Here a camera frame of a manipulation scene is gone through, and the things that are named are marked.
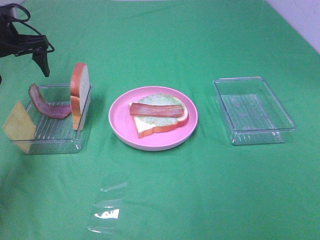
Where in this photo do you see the green lettuce leaf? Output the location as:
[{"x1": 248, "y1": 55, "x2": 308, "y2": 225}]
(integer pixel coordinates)
[{"x1": 132, "y1": 93, "x2": 188, "y2": 127}]

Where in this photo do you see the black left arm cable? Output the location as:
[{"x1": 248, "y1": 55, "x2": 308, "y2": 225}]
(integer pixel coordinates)
[{"x1": 0, "y1": 3, "x2": 42, "y2": 37}]

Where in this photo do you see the right clear plastic tray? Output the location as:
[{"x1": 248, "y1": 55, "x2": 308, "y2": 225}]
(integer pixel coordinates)
[{"x1": 212, "y1": 76, "x2": 297, "y2": 146}]

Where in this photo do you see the clear plastic tray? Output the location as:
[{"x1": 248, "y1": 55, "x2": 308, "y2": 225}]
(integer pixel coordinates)
[
  {"x1": 212, "y1": 76, "x2": 297, "y2": 146},
  {"x1": 11, "y1": 85, "x2": 93, "y2": 155}
]

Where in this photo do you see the toast bread slice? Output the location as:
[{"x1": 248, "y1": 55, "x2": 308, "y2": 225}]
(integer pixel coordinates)
[
  {"x1": 70, "y1": 62, "x2": 90, "y2": 130},
  {"x1": 128, "y1": 96, "x2": 190, "y2": 140}
]

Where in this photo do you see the pink round plate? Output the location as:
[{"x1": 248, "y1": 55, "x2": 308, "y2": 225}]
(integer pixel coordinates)
[{"x1": 108, "y1": 86, "x2": 198, "y2": 151}]

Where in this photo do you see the yellow cheese slice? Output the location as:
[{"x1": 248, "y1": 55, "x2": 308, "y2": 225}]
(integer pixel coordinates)
[{"x1": 2, "y1": 100, "x2": 36, "y2": 154}]

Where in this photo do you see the bacon strip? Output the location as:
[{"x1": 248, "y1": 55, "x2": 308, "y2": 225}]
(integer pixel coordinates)
[
  {"x1": 28, "y1": 83, "x2": 72, "y2": 119},
  {"x1": 129, "y1": 102, "x2": 186, "y2": 118}
]

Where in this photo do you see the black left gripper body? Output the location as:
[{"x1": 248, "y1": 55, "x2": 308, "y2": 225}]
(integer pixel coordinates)
[{"x1": 0, "y1": 4, "x2": 55, "y2": 57}]

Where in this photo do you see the clear plastic film sheet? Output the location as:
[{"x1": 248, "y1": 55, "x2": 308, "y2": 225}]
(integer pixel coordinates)
[{"x1": 87, "y1": 173, "x2": 128, "y2": 240}]

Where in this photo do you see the green tablecloth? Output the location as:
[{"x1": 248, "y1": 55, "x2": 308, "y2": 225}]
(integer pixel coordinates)
[{"x1": 0, "y1": 0, "x2": 320, "y2": 240}]

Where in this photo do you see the left clear plastic tray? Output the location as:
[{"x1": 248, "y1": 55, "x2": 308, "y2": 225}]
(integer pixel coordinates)
[{"x1": 11, "y1": 85, "x2": 93, "y2": 155}]

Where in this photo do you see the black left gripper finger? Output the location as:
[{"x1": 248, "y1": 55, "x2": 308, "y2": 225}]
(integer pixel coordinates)
[{"x1": 32, "y1": 52, "x2": 50, "y2": 77}]

